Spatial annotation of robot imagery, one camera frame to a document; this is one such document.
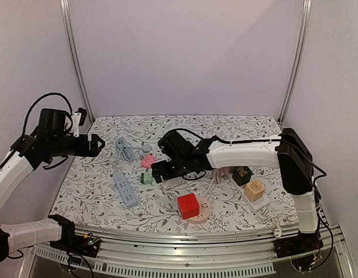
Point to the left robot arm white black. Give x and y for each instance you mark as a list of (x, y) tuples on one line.
[(55, 136)]

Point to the red cube adapter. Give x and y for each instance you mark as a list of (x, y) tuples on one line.
[(188, 206)]

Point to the light green plug adapter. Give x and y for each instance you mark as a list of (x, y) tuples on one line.
[(146, 178)]

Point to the aluminium frame post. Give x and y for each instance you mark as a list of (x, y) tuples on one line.
[(70, 38), (302, 34)]

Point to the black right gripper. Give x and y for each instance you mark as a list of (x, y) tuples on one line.
[(157, 171)]

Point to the floral patterned table mat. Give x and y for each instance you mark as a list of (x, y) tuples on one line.
[(88, 196)]

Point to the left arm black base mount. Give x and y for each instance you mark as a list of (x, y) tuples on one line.
[(86, 245)]

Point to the pink plug adapter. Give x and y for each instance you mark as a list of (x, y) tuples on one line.
[(147, 161)]

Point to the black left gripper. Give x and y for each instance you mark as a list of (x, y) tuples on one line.
[(84, 151)]

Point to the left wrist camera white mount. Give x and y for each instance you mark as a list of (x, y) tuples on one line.
[(77, 120)]

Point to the grey blue power strip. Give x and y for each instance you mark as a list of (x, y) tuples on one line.
[(125, 190)]

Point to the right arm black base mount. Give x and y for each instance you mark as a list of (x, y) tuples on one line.
[(299, 244)]

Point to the round pink socket base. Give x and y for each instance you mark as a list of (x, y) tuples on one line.
[(204, 212)]

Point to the beige cube adapter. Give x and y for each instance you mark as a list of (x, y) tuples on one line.
[(254, 190)]

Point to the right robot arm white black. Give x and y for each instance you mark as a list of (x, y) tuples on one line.
[(285, 151)]

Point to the aluminium front rail base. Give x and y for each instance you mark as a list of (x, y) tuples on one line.
[(228, 254)]

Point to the right aluminium frame post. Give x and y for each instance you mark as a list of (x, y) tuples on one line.
[(302, 34)]

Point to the left aluminium frame post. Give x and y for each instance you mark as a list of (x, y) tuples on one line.
[(70, 38)]

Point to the dark green cube adapter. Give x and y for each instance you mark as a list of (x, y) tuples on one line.
[(241, 175)]

